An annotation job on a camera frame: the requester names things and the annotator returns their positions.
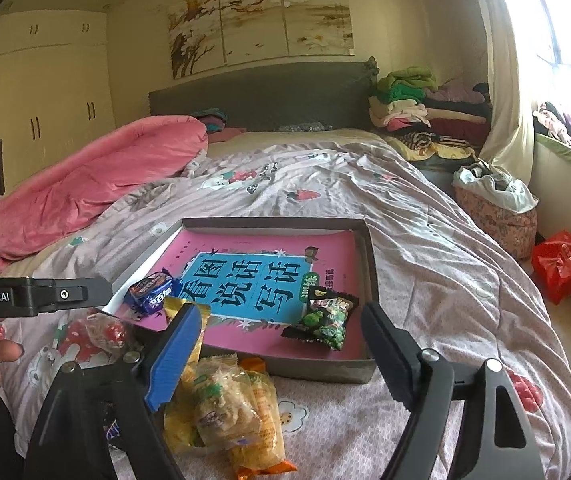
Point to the floral fabric bag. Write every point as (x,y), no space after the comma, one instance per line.
(500,225)

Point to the pile of folded clothes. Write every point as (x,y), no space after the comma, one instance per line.
(415,110)

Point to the blue snack packet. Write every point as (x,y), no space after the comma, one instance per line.
(149,292)

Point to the clothes heap on windowsill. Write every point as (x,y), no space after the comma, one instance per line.
(560,125)

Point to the pink duvet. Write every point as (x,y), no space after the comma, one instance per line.
(90,180)

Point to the person's left hand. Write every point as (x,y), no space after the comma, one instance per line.
(7,352)

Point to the pink and blue book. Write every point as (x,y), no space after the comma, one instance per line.
(245,285)

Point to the cream wardrobe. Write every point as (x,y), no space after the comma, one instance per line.
(40,95)

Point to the tree branch wall painting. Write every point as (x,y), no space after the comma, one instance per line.
(195,35)
(253,20)

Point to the cream curtain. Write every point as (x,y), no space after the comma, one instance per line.
(505,85)

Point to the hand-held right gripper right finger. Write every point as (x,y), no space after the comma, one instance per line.
(390,355)

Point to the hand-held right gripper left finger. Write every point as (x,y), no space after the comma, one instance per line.
(175,355)

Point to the purple teal folded clothes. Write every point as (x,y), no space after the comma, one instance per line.
(215,120)

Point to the orange cracker packet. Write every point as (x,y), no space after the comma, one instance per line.
(265,410)

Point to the red plastic bag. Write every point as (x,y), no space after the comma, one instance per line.
(560,265)

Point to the dark cardboard box tray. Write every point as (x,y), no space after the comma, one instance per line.
(315,367)

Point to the green clear bread bag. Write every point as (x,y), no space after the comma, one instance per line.
(215,400)

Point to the green and black candy packet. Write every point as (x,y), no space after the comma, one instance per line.
(325,317)

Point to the white plastic bag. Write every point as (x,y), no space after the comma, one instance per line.
(510,195)

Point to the gold yellow snack packet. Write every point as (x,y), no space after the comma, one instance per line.
(173,310)

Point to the grey headboard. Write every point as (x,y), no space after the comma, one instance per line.
(265,95)

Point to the clear red white snack packet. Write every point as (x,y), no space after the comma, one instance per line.
(102,335)

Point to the flower wall painting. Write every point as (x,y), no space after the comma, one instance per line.
(315,15)

